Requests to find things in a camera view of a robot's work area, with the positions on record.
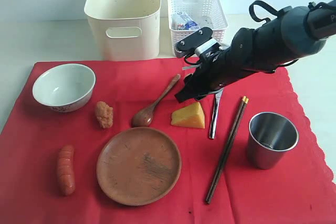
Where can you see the stainless steel cup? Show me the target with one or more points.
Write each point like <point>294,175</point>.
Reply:
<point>271,135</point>

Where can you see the left dark wooden chopstick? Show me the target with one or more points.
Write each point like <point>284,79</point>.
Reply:
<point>225,149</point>

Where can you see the silver table knife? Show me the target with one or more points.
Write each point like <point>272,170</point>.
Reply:
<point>213,124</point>

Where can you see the right dark wooden chopstick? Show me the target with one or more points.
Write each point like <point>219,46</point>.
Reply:
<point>229,148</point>

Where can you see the fried chicken nugget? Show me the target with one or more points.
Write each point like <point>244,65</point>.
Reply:
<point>104,114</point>

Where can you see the yellow cheese wedge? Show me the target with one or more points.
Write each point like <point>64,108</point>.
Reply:
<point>189,116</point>

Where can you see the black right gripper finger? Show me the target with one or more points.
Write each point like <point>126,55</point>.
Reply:
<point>195,86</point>

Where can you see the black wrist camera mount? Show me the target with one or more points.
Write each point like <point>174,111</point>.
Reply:
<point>187,46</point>

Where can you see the blue white milk carton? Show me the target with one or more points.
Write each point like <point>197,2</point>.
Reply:
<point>182,21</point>

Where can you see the wooden spoon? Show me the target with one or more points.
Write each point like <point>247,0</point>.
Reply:
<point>144,117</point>

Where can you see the cream plastic bin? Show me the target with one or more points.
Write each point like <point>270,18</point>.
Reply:
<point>125,30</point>

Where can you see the white ceramic bowl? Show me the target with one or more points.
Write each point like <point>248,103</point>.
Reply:
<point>65,88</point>

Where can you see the red sausage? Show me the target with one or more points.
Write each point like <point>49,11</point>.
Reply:
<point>65,170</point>

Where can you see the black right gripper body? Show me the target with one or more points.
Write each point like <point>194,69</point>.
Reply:
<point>218,69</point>

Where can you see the dark wooden chopstick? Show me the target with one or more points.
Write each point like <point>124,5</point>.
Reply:
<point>225,149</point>
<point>229,148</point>

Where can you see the brown wooden plate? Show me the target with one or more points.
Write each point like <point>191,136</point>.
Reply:
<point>138,166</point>

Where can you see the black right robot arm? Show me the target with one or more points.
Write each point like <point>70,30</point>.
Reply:
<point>286,36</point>

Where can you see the red table cloth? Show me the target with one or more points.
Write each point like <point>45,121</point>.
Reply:
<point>217,184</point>

